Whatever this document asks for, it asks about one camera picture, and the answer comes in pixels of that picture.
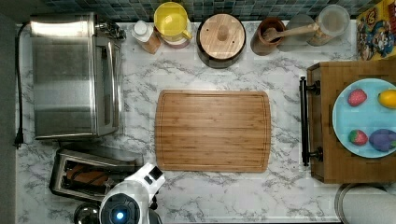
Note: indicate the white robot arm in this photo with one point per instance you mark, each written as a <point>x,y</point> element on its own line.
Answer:
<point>130,201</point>

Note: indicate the silver slot toaster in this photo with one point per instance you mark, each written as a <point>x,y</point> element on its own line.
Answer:
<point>115,163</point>

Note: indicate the toast slice in toaster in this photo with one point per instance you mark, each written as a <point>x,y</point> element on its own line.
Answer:
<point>84,174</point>

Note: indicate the stainless toaster oven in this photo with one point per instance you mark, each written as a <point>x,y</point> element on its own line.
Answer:
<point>76,75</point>

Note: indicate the bamboo cutting board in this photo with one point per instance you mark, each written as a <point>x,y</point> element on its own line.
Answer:
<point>213,131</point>

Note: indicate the maroon round container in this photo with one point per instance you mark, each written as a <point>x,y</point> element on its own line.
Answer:
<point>175,42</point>

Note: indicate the black pot wooden lid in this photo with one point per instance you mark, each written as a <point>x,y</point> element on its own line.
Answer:
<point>220,39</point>

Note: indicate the brown ceramic utensil cup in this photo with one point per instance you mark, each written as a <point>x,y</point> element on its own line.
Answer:
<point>261,44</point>

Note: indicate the yellow pitcher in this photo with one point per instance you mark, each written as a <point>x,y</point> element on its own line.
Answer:
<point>171,21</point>

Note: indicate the brown bottle white cap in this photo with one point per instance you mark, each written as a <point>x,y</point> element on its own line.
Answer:
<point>146,37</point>

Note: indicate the wooden spoon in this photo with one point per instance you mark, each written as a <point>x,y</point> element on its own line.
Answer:
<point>272,34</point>

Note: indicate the round metal lid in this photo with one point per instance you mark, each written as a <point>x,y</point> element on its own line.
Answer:
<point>87,213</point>

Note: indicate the wooden drawer cabinet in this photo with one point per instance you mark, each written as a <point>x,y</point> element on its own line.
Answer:
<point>339,166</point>

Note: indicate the upper toy strawberry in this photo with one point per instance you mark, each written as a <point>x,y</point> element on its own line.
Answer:
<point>357,97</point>

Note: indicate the toy strawberry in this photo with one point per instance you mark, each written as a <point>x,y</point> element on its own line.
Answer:
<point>357,97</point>
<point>358,137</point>

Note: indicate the lower toy strawberry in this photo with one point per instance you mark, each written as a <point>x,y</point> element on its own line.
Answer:
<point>358,137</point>

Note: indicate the clear plastic jar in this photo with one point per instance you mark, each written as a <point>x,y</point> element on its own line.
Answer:
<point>332,21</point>

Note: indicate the light blue plate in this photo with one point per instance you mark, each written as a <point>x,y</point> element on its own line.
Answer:
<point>368,117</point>

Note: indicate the purple toy grapes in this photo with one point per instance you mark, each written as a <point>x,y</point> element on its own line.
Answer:
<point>383,139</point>

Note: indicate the toy lemon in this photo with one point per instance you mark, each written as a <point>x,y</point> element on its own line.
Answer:
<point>387,98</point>

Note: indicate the colourful cereal box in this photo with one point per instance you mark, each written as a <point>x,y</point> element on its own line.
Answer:
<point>376,32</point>

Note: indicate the black drawer handle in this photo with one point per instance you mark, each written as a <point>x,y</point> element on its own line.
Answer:
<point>304,88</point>

